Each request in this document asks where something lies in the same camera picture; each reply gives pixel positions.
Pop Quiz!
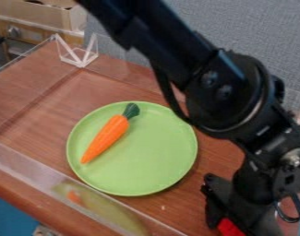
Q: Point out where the clear acrylic tray enclosure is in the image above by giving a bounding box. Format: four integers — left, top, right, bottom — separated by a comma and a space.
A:
0, 31, 300, 236

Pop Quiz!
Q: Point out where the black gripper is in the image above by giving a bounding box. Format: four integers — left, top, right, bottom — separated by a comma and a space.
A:
200, 173, 283, 236

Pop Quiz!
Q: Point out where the wooden cabinet with knob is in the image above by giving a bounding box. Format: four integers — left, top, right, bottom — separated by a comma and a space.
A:
0, 15, 84, 58

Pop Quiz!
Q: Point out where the green round plate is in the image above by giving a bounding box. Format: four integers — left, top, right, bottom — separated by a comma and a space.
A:
65, 101, 196, 196

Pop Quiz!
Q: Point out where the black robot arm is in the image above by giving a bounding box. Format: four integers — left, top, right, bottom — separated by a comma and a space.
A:
76, 0, 300, 236

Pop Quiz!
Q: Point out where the cardboard box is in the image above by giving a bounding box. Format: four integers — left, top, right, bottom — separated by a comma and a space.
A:
0, 0, 87, 31

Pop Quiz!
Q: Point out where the red plastic block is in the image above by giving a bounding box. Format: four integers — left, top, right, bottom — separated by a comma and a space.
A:
216, 218, 245, 236

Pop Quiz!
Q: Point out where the orange toy carrot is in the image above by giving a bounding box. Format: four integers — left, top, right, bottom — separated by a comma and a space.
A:
80, 103, 139, 164

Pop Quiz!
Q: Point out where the clear acrylic triangle bracket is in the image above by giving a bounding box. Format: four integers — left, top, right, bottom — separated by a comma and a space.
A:
51, 34, 99, 68

